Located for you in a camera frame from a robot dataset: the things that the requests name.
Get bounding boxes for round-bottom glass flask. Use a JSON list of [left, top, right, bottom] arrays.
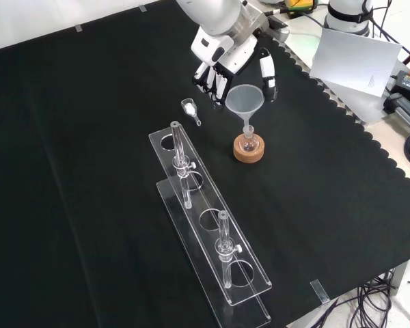
[[241, 124, 260, 154]]

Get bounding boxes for pale grey base plate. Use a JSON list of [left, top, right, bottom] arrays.
[[271, 15, 396, 126]]

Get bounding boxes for yellow stop button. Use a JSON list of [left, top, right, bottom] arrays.
[[285, 0, 318, 18]]

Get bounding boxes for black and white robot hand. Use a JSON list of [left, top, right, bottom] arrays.
[[191, 25, 279, 107]]

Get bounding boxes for black floor cables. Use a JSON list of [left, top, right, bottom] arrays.
[[314, 268, 409, 328]]

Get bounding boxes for black and grey clamp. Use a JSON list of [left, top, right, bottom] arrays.
[[382, 92, 410, 133]]

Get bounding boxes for clear acrylic funnel stand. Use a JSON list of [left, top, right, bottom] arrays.
[[148, 120, 273, 325]]

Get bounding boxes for white card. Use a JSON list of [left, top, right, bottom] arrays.
[[309, 27, 403, 98]]

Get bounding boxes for black cloth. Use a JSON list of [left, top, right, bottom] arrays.
[[0, 0, 410, 328]]

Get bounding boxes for weighing funnel with white powder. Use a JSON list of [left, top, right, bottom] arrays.
[[180, 98, 203, 126]]

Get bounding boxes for clear plastic funnel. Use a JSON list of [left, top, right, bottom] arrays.
[[225, 85, 265, 136]]

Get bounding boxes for cork ring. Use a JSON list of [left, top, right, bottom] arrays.
[[232, 133, 266, 164]]

